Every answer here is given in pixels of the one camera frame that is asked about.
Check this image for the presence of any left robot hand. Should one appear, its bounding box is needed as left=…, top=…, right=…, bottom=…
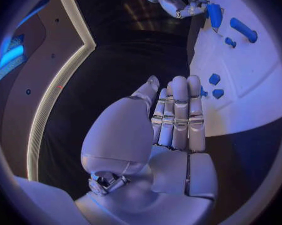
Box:
left=74, top=74, right=218, bottom=225

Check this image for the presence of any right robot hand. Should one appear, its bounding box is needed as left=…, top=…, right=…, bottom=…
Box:
left=154, top=0, right=212, bottom=20

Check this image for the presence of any blue long cylinder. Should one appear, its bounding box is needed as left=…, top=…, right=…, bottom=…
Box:
left=205, top=2, right=223, bottom=29

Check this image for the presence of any small blue peg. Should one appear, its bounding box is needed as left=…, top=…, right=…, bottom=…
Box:
left=224, top=36, right=237, bottom=49

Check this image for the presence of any blue peg with wide head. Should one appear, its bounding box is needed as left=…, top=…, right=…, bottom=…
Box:
left=229, top=17, right=258, bottom=44

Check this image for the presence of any blue block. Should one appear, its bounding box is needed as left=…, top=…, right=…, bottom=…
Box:
left=208, top=73, right=222, bottom=86
left=211, top=88, right=225, bottom=100

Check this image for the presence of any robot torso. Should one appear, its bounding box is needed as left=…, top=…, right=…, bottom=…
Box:
left=0, top=0, right=98, bottom=183

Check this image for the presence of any glowing light bar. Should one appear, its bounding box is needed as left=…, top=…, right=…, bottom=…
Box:
left=0, top=33, right=27, bottom=83

